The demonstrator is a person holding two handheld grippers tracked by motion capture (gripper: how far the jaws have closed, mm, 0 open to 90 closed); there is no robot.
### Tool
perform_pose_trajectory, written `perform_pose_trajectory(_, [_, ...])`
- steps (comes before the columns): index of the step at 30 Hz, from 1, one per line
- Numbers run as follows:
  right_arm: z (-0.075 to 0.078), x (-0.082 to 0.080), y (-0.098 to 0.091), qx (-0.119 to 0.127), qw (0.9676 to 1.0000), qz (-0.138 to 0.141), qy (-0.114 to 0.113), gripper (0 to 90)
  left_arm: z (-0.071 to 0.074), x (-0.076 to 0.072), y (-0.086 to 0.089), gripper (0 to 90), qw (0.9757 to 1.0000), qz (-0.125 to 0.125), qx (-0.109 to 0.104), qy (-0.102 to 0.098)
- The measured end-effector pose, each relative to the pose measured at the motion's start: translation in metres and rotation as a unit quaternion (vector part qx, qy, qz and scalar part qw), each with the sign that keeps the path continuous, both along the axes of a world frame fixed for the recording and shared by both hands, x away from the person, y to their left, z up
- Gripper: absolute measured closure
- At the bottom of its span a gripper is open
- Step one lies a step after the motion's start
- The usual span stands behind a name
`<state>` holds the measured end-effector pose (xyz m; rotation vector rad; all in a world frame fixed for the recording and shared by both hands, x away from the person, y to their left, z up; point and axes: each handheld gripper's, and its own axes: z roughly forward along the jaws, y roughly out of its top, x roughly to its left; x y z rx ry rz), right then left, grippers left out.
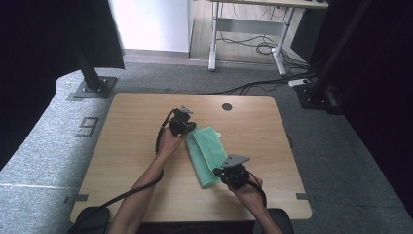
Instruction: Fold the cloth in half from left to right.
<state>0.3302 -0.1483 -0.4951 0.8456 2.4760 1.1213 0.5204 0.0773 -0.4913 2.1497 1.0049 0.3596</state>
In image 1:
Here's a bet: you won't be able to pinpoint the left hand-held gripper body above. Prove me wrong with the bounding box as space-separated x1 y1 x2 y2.
168 104 198 137

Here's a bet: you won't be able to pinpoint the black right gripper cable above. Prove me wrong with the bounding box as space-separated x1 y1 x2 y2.
245 171 268 209

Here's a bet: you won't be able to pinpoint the black box under desk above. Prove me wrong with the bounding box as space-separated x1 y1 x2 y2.
289 8 326 63

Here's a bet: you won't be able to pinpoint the white power strip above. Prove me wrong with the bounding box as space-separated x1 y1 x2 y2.
287 77 312 89

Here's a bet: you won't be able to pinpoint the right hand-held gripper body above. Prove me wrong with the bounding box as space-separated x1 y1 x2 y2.
221 153 251 191

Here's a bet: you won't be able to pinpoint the tangled black cables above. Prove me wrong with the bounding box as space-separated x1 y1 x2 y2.
216 31 310 71

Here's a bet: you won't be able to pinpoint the white panel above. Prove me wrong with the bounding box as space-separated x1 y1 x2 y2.
108 0 195 54

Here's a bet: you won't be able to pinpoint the thick black floor cable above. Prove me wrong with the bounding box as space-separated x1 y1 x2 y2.
210 72 318 97

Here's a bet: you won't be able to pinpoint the green cloth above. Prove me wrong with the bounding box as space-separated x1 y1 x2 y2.
185 125 229 190

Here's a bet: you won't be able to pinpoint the black curtain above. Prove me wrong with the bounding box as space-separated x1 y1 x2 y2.
319 0 413 219
0 0 126 171

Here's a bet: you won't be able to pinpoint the black metal stand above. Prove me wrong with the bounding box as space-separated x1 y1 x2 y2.
71 40 119 99
294 0 373 115

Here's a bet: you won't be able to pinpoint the white desk frame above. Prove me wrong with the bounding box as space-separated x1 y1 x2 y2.
207 0 329 77

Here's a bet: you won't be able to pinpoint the grey floor socket cover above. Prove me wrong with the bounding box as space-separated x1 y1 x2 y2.
75 116 100 138

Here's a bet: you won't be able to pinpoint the black chair armrest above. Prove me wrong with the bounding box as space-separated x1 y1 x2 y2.
69 206 111 234
267 208 295 234

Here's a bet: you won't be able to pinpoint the person's left hand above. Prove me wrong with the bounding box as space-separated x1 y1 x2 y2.
156 126 187 161

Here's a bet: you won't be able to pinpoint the grey tape strip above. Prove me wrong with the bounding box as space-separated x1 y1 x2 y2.
63 193 90 206
295 192 317 201

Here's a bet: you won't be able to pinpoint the person's right hand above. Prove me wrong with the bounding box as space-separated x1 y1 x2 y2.
226 175 267 213

